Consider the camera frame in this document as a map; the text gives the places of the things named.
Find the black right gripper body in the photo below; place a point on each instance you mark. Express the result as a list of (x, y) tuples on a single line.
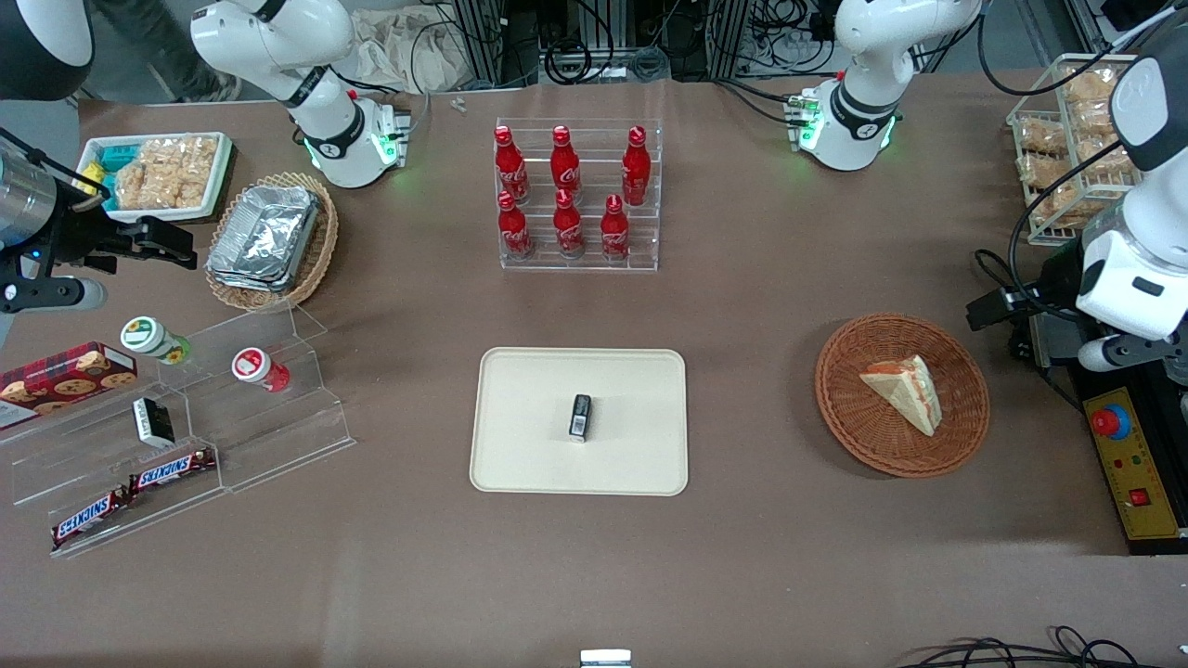
[(76, 236)]

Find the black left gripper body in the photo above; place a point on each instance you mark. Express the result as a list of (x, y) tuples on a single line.
[(1047, 299)]

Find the triangle sandwich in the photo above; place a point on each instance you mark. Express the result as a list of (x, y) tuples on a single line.
[(905, 394)]

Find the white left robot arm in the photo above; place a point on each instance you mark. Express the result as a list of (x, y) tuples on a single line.
[(863, 93)]

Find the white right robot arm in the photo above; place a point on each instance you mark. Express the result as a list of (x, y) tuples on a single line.
[(278, 46)]

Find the white rectangular snack tray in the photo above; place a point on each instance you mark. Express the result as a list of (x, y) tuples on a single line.
[(218, 186)]

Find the light oval wicker basket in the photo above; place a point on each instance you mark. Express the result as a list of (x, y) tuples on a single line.
[(316, 250)]

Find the brown round wicker basket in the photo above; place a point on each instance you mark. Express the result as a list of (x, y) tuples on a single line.
[(863, 436)]

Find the cream plastic tray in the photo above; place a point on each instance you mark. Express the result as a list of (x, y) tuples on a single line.
[(529, 436)]

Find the clear bag of puffed snacks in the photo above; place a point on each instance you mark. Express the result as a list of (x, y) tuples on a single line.
[(167, 172)]

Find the yellow snack packet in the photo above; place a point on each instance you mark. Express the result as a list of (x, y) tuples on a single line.
[(91, 178)]

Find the teal snack packet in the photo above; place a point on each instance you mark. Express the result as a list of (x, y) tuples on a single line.
[(113, 158)]

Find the green sunflower yogurt cup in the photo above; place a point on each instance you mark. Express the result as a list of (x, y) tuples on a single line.
[(153, 339)]

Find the clear bag of bread snacks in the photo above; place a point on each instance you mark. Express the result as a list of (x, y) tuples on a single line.
[(1093, 85), (1041, 137), (1067, 206), (1100, 160)]

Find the stack of foil trays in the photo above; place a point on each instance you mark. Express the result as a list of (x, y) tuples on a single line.
[(264, 237)]

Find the red cookie box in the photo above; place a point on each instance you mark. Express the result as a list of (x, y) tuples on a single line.
[(65, 380)]

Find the red yogurt cup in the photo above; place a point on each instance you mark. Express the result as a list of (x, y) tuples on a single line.
[(258, 368)]

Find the small black tissue pack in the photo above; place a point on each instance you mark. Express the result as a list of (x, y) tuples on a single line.
[(580, 417), (153, 422)]

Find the yellow emergency stop control box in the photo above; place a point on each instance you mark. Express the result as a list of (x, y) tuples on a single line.
[(1137, 473)]

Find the clear acrylic stepped shelf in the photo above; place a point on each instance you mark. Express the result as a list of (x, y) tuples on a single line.
[(278, 436)]

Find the brown Snickers bar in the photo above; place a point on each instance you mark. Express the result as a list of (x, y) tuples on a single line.
[(88, 518), (172, 470)]

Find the beige cloth bag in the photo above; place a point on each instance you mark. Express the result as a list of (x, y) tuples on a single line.
[(408, 46)]

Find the red cola bottle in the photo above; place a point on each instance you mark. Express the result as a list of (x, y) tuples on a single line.
[(568, 230), (510, 167), (564, 165), (636, 172), (614, 234), (513, 232)]

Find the clear acrylic bottle rack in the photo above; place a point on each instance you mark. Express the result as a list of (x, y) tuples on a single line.
[(640, 241)]

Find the small white device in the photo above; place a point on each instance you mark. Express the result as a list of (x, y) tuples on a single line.
[(605, 659)]

